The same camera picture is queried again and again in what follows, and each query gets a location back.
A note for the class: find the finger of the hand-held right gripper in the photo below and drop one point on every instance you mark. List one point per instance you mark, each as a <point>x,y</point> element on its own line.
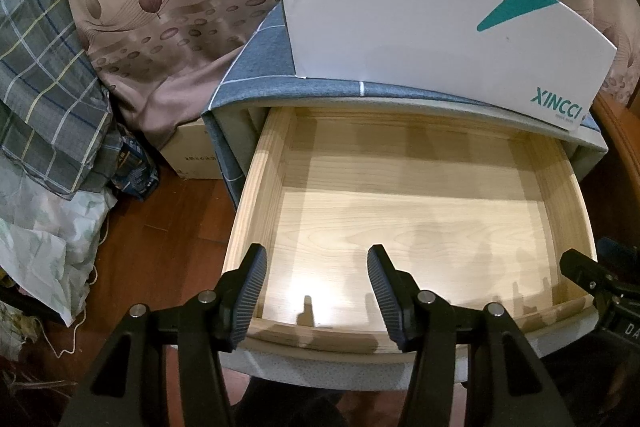
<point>582,269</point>

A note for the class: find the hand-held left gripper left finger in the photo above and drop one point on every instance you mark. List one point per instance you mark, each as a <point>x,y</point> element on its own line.
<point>250,292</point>

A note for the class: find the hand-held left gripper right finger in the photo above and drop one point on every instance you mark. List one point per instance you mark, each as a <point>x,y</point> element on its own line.
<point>387,294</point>

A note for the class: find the wooden drawer with grey front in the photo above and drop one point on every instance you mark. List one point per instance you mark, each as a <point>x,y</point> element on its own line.
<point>400,207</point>

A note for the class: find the white cardboard box teal print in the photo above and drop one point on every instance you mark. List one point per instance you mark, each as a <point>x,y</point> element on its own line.
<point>400,22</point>

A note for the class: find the orange wooden furniture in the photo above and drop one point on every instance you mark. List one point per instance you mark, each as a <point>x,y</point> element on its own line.
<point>620,132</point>

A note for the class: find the plain cardboard box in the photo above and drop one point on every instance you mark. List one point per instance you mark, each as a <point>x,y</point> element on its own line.
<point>195,152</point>

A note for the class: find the blue packet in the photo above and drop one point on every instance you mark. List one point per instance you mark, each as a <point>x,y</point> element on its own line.
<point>135,167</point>

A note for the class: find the white floral cloth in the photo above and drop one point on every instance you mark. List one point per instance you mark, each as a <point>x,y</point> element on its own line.
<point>45,237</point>

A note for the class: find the yellow patterned cloth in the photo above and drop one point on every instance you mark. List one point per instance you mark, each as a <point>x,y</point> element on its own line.
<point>15,327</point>

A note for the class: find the beige leaf print curtain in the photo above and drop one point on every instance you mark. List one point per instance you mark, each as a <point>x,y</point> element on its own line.
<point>175,32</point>

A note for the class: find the grey plaid cloth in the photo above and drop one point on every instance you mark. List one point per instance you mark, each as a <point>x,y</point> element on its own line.
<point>45,82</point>

